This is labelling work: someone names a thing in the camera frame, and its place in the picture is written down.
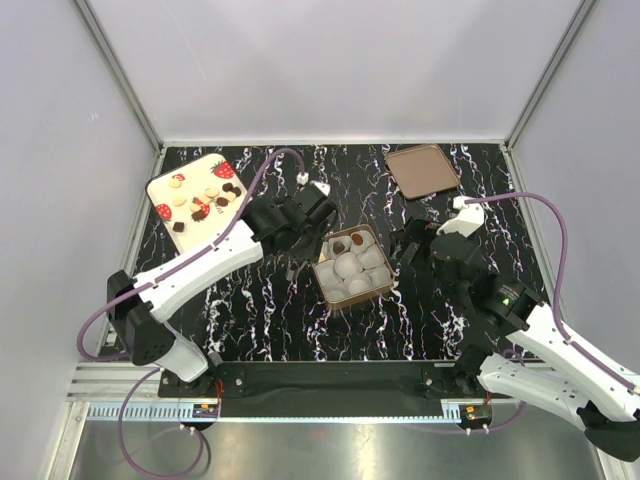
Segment dark cone chocolate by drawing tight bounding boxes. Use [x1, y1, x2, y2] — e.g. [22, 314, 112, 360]
[333, 242, 345, 255]

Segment strawberry pattern tray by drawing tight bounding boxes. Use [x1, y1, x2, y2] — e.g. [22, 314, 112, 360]
[146, 153, 247, 253]

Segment rose gold box lid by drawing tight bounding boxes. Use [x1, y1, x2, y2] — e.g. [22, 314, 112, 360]
[385, 144, 460, 200]

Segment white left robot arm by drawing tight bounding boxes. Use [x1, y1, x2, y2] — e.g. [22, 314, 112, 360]
[108, 181, 337, 396]

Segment dark chocolate pair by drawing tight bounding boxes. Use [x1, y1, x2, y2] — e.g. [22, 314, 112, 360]
[222, 182, 242, 197]

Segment rose gold chocolate box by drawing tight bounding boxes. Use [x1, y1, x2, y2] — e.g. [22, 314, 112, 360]
[312, 224, 395, 313]

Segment metal tongs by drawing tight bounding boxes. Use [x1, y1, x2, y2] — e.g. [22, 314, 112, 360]
[285, 243, 323, 281]

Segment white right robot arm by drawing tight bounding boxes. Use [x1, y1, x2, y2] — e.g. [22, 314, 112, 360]
[390, 219, 639, 462]

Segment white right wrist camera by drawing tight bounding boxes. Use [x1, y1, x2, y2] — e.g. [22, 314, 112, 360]
[436, 196, 485, 238]

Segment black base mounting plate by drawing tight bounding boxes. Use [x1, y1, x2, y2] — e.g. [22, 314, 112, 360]
[158, 361, 486, 422]

